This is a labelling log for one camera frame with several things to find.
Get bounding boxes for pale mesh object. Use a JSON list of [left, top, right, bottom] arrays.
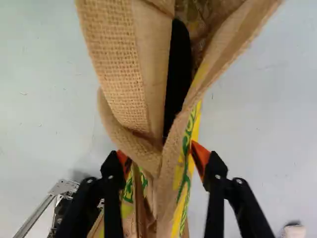
[[279, 222, 308, 238]]

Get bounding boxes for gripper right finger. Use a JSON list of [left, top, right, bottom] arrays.
[[190, 140, 276, 238]]

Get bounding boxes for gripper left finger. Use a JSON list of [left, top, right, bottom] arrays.
[[56, 149, 133, 238]]

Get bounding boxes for brown jute bag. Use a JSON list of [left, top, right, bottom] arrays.
[[73, 0, 285, 238]]

